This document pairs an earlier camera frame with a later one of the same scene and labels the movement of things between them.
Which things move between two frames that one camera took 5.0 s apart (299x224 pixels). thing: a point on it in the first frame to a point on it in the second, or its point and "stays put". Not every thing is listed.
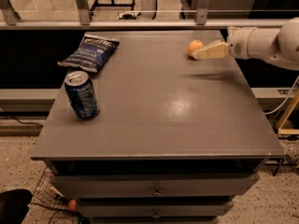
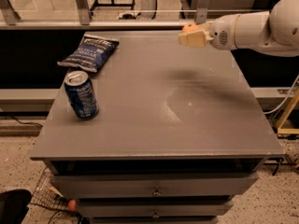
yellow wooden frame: (289, 131) stays put
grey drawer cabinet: (177, 140) stays put
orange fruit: (193, 46) to (188, 27)
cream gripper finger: (215, 43) to (205, 26)
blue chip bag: (92, 53) stays put
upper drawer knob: (157, 192) stays put
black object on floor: (14, 205) stays put
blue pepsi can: (83, 96) stays put
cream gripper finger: (215, 51) to (197, 38)
